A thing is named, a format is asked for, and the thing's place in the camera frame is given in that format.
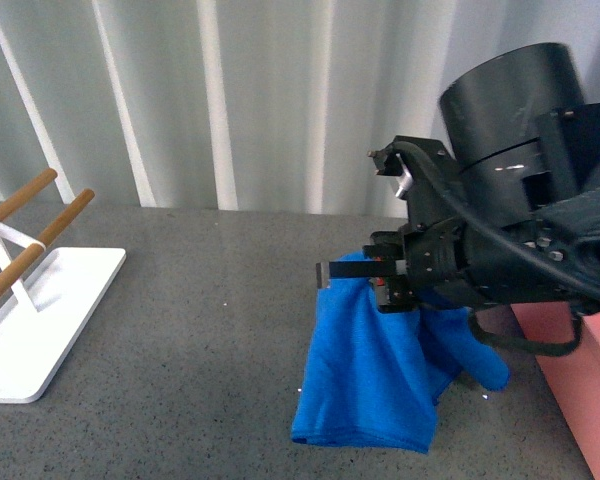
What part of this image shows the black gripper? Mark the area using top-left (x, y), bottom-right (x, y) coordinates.
top-left (316, 136), bottom-right (580, 314)

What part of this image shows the blue microfiber cloth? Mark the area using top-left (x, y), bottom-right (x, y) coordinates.
top-left (291, 278), bottom-right (510, 453)

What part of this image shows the white pleated curtain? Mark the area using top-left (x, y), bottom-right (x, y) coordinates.
top-left (0, 1), bottom-right (600, 217)

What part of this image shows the pink plastic box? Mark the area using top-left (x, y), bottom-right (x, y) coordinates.
top-left (536, 313), bottom-right (600, 479)

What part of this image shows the white towel rack stand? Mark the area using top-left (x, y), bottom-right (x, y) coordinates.
top-left (0, 168), bottom-right (126, 404)

